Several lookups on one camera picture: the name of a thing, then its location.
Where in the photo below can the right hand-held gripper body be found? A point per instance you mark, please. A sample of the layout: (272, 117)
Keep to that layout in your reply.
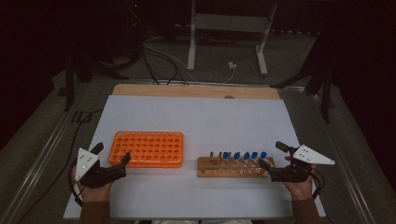
(289, 173)

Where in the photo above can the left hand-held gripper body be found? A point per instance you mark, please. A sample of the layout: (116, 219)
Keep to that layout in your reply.
(102, 175)

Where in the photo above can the orange test tube rack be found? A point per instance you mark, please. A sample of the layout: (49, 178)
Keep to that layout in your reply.
(149, 149)

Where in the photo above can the wooden test tube rack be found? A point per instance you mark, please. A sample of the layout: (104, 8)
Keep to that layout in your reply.
(211, 172)

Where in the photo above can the person's right hand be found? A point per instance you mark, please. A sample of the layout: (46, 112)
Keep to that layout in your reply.
(300, 190)

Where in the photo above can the person's left hand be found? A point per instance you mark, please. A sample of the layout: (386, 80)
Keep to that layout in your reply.
(95, 194)

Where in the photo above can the black tripod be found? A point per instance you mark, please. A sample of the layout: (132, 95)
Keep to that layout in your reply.
(69, 90)
(326, 102)

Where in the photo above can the white table mat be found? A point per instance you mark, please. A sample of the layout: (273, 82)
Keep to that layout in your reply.
(202, 118)

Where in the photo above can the white plug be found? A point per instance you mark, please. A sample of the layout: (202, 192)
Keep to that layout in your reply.
(232, 65)

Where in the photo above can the white metal stand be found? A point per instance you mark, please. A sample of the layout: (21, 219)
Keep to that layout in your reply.
(191, 46)

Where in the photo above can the dark equipment rack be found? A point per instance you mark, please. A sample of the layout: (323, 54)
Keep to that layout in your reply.
(135, 18)

